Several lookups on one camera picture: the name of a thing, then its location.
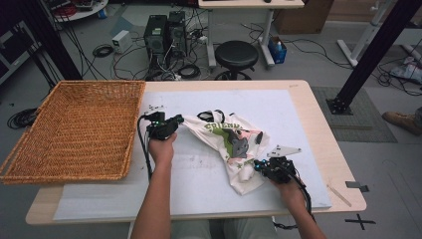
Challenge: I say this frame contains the black metal post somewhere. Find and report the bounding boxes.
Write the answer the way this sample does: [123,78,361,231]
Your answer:
[14,0,84,82]
[325,0,422,116]

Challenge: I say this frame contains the cardboard box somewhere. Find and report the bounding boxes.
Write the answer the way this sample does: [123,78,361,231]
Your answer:
[272,0,335,36]

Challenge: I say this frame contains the grey tape piece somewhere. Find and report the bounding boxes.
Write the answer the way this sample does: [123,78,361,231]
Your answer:
[344,180,370,193]

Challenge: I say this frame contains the dark metal rack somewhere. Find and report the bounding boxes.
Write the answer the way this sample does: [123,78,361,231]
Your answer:
[0,19,46,86]

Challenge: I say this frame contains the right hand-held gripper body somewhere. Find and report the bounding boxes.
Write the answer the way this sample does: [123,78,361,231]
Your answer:
[263,144,303,185]

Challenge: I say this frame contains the black round stool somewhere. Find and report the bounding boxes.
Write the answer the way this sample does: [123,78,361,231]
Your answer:
[213,40,260,82]

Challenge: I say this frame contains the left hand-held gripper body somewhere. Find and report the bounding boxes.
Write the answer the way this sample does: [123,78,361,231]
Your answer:
[143,104,176,141]

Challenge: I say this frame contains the person's left hand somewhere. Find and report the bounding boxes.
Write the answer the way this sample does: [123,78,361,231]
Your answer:
[147,131,178,167]

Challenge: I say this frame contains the black computer tower green label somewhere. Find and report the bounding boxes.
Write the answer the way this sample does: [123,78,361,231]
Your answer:
[143,14,169,72]

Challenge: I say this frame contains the small white box device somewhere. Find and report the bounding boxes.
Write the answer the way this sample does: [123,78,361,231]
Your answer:
[110,29,133,55]

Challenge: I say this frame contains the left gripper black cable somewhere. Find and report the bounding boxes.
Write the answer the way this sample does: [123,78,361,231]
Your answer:
[136,113,157,181]

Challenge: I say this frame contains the person's right hand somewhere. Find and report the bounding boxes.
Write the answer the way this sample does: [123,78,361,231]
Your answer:
[272,178,307,214]

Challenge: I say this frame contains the white stand legs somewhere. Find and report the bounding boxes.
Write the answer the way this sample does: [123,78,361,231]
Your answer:
[335,0,401,68]

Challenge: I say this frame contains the grey floor mat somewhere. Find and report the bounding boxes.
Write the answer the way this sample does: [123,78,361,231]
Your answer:
[312,86,398,144]

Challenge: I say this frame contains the crumpled plastic bag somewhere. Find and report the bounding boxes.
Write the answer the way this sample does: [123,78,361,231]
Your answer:
[389,55,422,85]

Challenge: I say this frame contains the white desk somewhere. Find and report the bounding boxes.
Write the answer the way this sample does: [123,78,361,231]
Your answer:
[197,0,306,70]

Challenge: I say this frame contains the coiled black cable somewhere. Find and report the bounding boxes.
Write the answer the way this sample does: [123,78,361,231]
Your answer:
[92,43,114,59]
[176,63,202,80]
[6,107,40,130]

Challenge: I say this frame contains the wicker basket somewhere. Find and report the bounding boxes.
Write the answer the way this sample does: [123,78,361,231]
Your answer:
[0,80,147,186]

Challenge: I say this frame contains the thin wooden stick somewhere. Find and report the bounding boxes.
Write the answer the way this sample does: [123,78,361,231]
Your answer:
[327,184,353,208]

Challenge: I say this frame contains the white printed tank top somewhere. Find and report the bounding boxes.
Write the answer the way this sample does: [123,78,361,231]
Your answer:
[181,109,272,196]

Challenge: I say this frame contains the round white table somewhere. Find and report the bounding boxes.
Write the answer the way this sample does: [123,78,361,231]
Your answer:
[43,0,109,23]

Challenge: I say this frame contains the black tape cross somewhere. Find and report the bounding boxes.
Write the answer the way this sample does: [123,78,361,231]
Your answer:
[344,213,377,231]

